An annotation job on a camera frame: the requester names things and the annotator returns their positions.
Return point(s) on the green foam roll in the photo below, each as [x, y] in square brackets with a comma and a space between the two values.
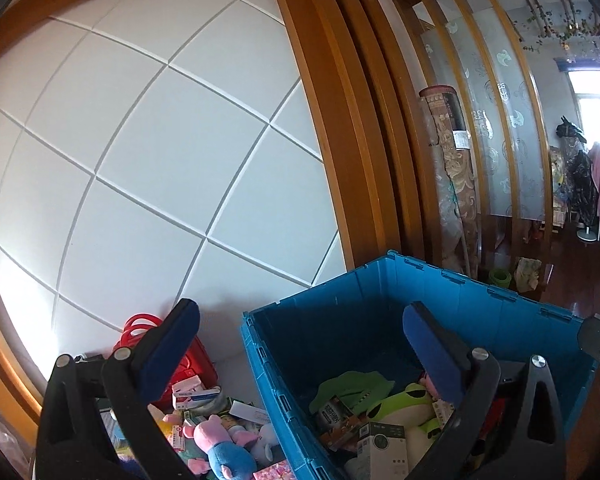
[499, 277]

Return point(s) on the window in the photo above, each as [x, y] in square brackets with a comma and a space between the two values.
[595, 110]

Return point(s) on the dark green box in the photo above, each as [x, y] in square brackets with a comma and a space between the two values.
[332, 412]

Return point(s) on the beige bag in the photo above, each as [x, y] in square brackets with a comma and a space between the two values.
[528, 272]

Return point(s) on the orange box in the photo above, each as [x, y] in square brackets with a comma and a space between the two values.
[345, 437]

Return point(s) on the pink pig plush toy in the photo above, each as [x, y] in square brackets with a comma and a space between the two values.
[220, 452]

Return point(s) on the hanging vine decoration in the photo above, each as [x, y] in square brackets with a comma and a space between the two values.
[565, 25]

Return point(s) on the rolled patterned carpet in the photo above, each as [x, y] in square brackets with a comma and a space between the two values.
[455, 185]

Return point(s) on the small pink white box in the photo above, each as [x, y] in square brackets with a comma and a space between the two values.
[187, 386]

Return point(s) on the black hanging clothes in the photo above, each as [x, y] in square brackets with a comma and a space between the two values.
[580, 175]

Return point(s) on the pink patterned box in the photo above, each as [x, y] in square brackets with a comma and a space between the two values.
[275, 471]

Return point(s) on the white fan base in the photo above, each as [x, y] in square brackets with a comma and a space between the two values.
[588, 236]

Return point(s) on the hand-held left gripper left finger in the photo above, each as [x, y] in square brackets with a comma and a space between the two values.
[172, 345]

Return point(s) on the green frog plush toy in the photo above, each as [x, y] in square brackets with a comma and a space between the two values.
[405, 405]

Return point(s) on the blue plastic crate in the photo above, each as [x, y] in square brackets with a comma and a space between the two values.
[360, 320]

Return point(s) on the white black box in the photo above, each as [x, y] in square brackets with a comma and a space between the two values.
[382, 447]

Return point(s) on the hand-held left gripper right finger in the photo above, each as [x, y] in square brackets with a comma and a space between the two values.
[430, 350]

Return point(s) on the small white plush toy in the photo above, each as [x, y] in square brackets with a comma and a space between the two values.
[267, 442]

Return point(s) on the red plastic case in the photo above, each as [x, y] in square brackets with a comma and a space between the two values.
[200, 370]

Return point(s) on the brown wooden frame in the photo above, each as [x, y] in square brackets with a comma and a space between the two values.
[330, 110]

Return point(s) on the wooden frosted glass partition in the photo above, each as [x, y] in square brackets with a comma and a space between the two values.
[490, 110]

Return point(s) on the white blue medicine box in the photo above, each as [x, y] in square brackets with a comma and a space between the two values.
[197, 400]

